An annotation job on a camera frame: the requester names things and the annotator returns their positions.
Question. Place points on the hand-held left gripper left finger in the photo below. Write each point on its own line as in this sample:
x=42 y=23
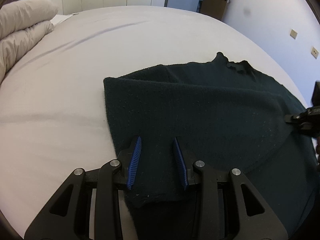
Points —
x=134 y=160

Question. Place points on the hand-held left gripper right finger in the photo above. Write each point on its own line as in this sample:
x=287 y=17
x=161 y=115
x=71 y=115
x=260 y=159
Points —
x=180 y=160

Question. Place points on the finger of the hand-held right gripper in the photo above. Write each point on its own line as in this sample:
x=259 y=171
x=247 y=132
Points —
x=301 y=117

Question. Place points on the dark green knit sweater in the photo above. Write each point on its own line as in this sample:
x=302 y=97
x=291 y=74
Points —
x=200 y=110

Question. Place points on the bed with white sheet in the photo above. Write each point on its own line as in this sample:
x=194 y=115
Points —
x=75 y=85

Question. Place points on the white pillow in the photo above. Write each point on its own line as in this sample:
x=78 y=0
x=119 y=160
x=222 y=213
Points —
x=61 y=18

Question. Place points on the beige folded duvet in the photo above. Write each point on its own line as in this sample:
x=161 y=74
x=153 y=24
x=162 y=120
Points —
x=20 y=30

